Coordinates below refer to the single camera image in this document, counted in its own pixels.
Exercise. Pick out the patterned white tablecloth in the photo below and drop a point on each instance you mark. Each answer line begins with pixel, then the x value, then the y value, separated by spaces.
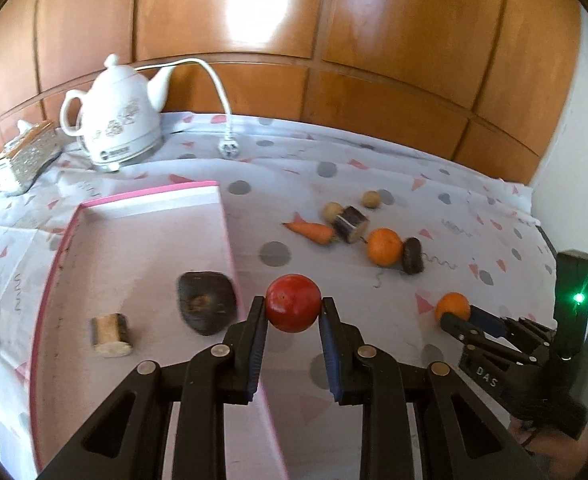
pixel 423 200

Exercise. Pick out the large orange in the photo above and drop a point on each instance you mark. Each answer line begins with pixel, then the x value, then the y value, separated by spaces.
pixel 385 246

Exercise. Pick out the red tomato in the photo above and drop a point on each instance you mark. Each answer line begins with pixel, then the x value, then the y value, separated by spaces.
pixel 293 302

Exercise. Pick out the pink shallow tray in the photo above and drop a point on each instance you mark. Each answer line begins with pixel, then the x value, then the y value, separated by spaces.
pixel 139 260

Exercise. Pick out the person's right hand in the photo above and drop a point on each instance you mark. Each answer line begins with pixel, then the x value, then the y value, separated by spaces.
pixel 558 447

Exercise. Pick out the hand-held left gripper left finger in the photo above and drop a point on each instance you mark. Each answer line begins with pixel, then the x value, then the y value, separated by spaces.
pixel 256 340

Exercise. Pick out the dark cut log piece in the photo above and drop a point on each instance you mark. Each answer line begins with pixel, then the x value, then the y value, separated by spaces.
pixel 351 224

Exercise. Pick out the small brown potato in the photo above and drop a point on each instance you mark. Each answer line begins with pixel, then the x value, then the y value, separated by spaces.
pixel 371 199
pixel 333 211

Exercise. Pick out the cut wood log piece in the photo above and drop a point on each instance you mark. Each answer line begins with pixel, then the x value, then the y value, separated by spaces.
pixel 111 336

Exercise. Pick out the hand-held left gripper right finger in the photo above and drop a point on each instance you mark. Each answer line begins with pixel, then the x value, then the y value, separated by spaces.
pixel 330 345

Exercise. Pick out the white ceramic electric kettle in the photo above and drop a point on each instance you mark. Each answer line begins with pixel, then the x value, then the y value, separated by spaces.
pixel 116 120

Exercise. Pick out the silver patterned tissue box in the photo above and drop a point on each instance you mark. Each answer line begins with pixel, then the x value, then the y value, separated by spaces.
pixel 26 157

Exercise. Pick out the orange carrot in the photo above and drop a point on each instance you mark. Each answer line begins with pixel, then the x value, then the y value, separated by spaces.
pixel 311 231

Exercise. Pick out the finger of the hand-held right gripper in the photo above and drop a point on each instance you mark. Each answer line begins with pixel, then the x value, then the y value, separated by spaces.
pixel 456 327
pixel 486 320

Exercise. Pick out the small orange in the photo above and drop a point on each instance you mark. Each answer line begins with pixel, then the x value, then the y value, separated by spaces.
pixel 452 306

